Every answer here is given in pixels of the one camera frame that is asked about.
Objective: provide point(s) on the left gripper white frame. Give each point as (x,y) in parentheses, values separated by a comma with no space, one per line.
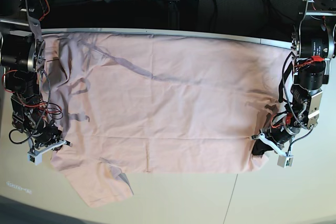
(271,139)

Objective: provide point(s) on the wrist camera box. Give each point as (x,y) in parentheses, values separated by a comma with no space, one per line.
(285,161)
(35,158)

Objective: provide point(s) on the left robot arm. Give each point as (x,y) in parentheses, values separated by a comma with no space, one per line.
(305,70)

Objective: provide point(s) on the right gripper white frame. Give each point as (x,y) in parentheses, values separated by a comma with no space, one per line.
(44,148)

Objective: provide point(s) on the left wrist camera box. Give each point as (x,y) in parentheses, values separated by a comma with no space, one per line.
(285,161)

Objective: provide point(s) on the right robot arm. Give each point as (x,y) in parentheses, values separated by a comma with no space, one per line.
(23,58)

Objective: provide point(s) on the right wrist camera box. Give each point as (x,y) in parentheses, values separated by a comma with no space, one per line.
(35,158)

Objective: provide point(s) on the pink T-shirt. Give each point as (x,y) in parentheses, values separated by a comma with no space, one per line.
(157,104)

